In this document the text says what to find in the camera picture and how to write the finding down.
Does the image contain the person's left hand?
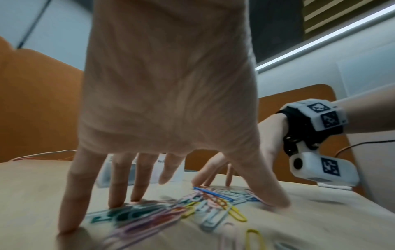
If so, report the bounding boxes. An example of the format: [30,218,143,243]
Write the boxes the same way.
[58,0,291,234]

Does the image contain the person's right hand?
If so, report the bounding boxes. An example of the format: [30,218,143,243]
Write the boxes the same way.
[191,112,290,187]

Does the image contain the pile of colourful paper clips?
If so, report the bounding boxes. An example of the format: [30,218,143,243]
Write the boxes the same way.
[86,185,297,250]

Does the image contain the person's right forearm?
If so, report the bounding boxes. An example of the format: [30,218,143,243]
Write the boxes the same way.
[335,84,395,135]

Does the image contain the black right wristband marker tiles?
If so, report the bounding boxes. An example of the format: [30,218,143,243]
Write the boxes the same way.
[277,98,350,157]

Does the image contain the ceiling light strip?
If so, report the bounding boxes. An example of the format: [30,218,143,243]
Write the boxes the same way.
[255,5,395,72]

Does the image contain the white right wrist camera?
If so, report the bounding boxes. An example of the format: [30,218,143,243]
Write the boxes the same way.
[288,151,360,190]

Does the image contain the black right camera cable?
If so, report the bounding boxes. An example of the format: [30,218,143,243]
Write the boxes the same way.
[335,139,395,158]

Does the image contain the orange cable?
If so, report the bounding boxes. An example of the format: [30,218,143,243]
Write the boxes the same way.
[7,149,77,162]

